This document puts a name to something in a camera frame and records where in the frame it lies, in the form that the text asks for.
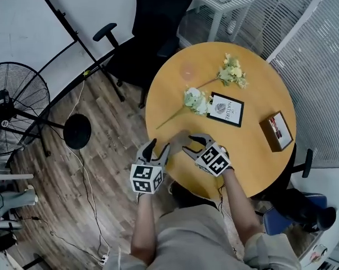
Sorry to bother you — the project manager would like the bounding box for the white side table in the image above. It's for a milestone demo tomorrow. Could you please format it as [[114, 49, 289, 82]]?
[[190, 0, 255, 43]]

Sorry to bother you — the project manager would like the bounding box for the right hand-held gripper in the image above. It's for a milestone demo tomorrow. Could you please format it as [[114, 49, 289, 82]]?
[[181, 133, 232, 177]]

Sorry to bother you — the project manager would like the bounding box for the round wooden table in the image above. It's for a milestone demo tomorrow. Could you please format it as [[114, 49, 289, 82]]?
[[183, 0, 339, 169]]

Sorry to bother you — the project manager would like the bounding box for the dark office chair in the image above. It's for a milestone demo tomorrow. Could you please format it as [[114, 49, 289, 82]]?
[[270, 148, 338, 233]]

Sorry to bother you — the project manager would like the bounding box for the black office chair with headrest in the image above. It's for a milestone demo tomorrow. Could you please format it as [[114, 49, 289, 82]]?
[[92, 0, 194, 110]]

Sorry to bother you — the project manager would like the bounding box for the person's left forearm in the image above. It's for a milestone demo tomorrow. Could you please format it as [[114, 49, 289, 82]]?
[[130, 191, 159, 266]]

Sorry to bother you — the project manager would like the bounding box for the person's right forearm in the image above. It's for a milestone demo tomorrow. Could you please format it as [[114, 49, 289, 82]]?
[[222, 168, 265, 249]]

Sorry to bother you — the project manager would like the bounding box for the large black standing fan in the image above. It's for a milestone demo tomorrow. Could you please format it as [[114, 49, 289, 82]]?
[[0, 61, 92, 158]]

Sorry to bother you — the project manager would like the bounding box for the person's beige clothing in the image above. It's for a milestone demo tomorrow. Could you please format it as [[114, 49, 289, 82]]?
[[101, 204, 302, 270]]

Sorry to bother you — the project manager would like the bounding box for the brown wooden box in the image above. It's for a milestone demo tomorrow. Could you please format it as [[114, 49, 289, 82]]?
[[258, 110, 295, 153]]

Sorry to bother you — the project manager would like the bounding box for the black framed picture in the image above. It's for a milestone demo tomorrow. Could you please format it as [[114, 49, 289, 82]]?
[[206, 92, 245, 128]]

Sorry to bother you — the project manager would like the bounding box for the yellow artificial flower bouquet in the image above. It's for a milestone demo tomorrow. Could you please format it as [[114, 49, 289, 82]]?
[[197, 53, 248, 90]]

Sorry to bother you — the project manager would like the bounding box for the white cabinet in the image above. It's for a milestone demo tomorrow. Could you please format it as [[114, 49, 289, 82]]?
[[297, 206, 339, 270]]

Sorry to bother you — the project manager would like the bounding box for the white artificial flower bouquet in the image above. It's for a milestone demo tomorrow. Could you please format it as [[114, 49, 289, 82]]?
[[155, 87, 214, 130]]

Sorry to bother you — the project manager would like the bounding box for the whiteboard on black stand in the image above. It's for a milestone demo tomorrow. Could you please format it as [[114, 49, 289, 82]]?
[[0, 0, 126, 153]]

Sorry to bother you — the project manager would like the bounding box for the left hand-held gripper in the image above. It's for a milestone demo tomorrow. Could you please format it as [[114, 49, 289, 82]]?
[[130, 138, 171, 194]]

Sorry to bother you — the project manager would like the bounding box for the blue chair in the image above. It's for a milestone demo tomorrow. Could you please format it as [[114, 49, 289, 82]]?
[[262, 192, 328, 236]]

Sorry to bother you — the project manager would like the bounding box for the white cable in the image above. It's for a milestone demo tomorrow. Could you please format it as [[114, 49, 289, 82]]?
[[66, 79, 111, 257]]

